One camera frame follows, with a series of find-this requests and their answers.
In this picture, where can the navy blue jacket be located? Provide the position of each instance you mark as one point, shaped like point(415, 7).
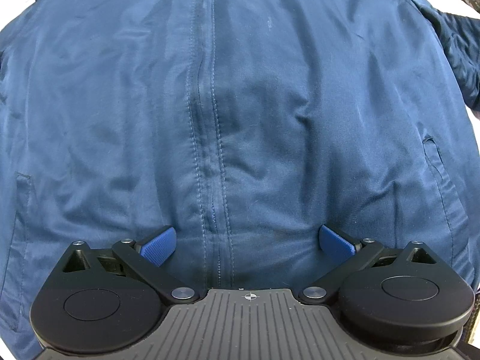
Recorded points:
point(262, 120)

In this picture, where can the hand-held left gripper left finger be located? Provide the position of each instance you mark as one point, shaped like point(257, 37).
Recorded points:
point(159, 245)

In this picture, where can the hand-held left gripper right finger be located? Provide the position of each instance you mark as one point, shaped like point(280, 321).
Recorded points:
point(333, 242)

